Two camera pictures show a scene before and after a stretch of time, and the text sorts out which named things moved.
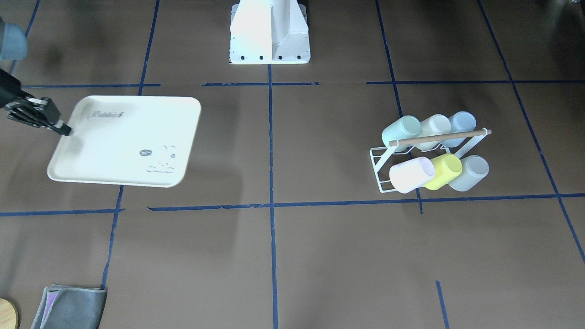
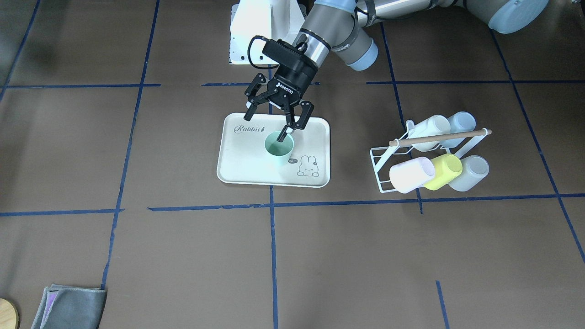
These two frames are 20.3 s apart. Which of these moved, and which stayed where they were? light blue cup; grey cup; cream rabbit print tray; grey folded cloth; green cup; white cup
Moved: green cup; cream rabbit print tray
Stayed: grey folded cloth; light blue cup; grey cup; white cup
